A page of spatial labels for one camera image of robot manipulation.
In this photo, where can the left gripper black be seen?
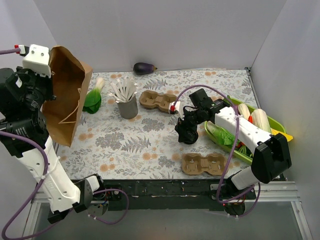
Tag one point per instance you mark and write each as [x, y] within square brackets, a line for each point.
[46, 89]

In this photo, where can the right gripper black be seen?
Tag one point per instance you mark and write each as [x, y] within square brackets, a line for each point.
[185, 127]

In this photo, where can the brown paper bag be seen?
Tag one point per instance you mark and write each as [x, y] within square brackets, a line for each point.
[71, 79]

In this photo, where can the brown pulp cup carrier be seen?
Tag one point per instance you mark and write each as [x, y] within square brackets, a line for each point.
[153, 100]

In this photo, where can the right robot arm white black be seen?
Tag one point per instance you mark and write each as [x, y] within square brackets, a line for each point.
[271, 153]

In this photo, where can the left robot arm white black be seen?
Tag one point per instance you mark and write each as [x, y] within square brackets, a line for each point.
[24, 134]

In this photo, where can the stack of black lids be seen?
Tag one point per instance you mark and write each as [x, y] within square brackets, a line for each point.
[191, 137]

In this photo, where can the green leafy lettuce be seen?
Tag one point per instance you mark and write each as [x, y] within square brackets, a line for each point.
[222, 136]

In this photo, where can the green bok choy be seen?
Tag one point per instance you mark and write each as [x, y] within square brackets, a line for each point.
[93, 99]

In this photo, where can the grey straw holder cup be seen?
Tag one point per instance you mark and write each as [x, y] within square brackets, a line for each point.
[128, 110]

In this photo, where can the red chili pepper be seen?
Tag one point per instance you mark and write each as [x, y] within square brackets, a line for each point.
[250, 119]

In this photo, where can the bundle of white straws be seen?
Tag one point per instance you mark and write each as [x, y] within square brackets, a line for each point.
[123, 90]

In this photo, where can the napa cabbage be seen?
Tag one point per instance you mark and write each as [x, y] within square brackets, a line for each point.
[260, 120]

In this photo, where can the purple eggplant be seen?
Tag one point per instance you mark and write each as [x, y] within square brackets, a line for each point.
[142, 68]

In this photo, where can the yellow pepper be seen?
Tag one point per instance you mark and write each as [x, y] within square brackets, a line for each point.
[287, 136]

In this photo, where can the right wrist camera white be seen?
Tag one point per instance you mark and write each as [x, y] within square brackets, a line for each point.
[176, 108]

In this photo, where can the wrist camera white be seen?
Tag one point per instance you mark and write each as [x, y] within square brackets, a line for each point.
[35, 58]
[176, 108]

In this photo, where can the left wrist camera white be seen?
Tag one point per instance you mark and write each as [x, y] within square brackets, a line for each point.
[35, 58]

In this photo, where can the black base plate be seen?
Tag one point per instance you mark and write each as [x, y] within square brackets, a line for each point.
[160, 194]

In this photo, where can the aluminium frame rail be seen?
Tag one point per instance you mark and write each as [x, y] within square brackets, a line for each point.
[277, 215]

